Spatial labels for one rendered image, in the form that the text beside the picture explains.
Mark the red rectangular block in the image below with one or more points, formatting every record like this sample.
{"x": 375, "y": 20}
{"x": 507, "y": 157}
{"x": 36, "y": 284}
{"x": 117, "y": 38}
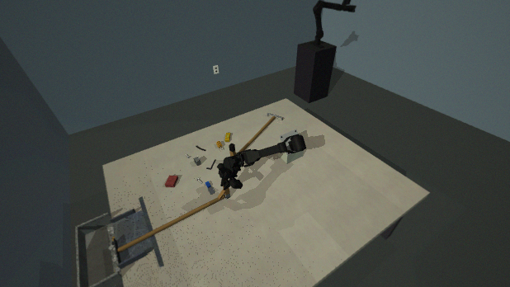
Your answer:
{"x": 171, "y": 181}

